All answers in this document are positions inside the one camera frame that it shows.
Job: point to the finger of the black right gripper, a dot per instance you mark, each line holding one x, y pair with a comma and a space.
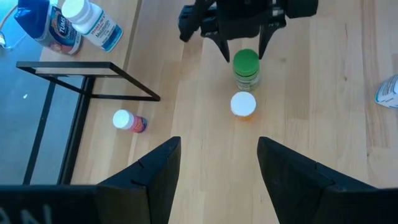
264, 43
223, 46

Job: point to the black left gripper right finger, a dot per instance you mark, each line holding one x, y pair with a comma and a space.
304, 193

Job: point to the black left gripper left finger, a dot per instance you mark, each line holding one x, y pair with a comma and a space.
140, 193

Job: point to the green-capped clear bottle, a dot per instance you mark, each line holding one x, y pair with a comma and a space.
246, 62

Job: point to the small orange-capped bottle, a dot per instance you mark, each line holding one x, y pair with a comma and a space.
243, 104

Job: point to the pink bottle white cap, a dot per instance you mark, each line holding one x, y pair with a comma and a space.
129, 121

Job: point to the white melatonin bottle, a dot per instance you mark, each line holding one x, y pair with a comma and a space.
96, 26
388, 91

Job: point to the blue-capped Tums bottle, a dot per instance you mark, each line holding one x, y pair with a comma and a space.
46, 25

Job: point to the wooden shelf black metal frame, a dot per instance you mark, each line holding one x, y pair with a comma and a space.
62, 64

